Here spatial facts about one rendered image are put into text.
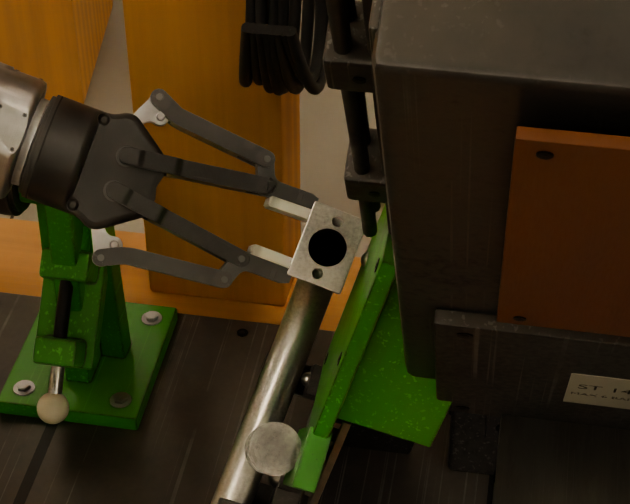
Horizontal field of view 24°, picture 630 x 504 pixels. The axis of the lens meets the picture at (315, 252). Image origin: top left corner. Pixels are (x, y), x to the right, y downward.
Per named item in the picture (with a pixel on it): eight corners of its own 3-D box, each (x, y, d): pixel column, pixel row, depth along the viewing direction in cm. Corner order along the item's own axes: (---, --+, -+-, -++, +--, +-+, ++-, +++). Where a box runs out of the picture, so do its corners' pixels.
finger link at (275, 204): (262, 207, 105) (265, 197, 105) (353, 238, 106) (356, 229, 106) (268, 205, 102) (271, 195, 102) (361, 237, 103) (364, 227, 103)
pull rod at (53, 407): (65, 432, 125) (57, 385, 122) (34, 428, 126) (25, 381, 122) (84, 387, 129) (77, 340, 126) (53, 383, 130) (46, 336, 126)
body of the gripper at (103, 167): (8, 196, 97) (140, 244, 98) (52, 77, 97) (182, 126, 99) (12, 203, 104) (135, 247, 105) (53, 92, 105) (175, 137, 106)
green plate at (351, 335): (407, 505, 104) (507, 301, 90) (296, 471, 103) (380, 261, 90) (425, 391, 113) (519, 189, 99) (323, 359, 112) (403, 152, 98)
